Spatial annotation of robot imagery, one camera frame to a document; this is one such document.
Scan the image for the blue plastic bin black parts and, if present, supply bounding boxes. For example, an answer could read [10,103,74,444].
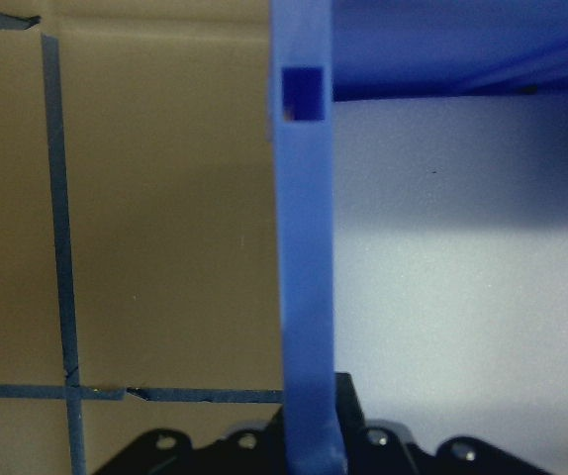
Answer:
[266,0,568,475]

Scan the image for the white foam pad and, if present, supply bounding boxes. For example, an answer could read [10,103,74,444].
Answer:
[331,91,568,475]

